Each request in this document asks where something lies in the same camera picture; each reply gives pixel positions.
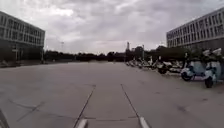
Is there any thin lamp pole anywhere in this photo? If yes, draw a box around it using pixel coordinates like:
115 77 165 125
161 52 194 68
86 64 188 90
60 41 65 53

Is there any pale building with window rows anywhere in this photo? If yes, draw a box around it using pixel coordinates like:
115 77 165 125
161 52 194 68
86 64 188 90
166 7 224 52

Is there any dark glass-fronted building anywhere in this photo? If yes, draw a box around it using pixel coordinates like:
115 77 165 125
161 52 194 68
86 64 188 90
0 10 46 63

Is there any row of trees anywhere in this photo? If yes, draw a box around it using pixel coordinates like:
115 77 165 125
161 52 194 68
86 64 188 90
43 45 201 63

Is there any pale pole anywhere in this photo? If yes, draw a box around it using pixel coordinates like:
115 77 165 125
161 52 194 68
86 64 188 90
141 44 146 61

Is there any row of parked scooters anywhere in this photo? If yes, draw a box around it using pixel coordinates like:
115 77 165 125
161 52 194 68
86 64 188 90
125 55 184 75

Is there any grey paved plaza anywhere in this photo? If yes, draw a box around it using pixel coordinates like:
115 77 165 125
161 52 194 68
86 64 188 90
0 60 224 128

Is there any white parked scooter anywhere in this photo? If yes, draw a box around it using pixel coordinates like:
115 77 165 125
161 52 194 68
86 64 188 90
180 53 203 82
202 48 224 89

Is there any robot's own part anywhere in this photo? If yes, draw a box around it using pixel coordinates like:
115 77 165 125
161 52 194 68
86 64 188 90
138 116 151 128
76 118 89 128

